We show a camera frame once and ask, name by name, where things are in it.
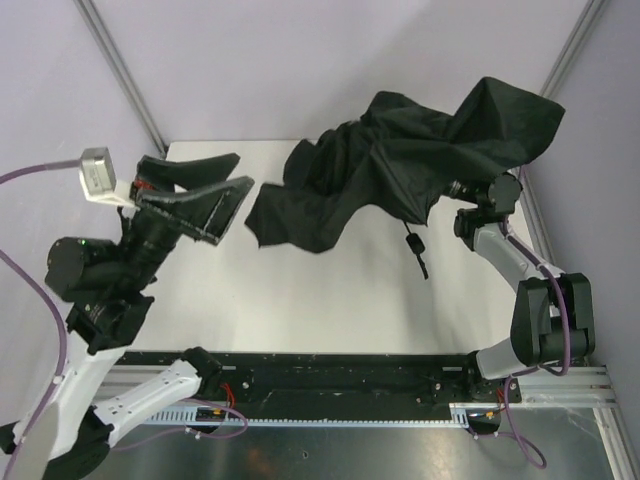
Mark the black folding umbrella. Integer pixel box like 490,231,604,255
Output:
245,77,565,254

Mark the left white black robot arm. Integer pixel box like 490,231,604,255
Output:
1,147,254,479

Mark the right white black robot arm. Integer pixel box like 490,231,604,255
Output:
446,173,596,380

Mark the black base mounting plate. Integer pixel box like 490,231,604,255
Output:
124,350,521,421

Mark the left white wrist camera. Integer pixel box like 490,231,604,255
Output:
79,147,135,208

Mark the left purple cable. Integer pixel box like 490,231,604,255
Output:
0,158,84,451

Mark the purple cable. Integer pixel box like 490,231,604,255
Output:
502,167,571,376
0,158,84,451

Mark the left aluminium frame post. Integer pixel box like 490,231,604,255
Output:
73,0,168,157

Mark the aluminium frame post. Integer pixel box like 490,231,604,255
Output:
539,0,609,99
73,0,168,157

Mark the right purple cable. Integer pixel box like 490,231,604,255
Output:
502,167,571,376

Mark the grey slotted cable duct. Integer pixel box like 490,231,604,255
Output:
149,405,474,426

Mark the right aluminium frame post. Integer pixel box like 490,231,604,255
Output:
539,0,609,99

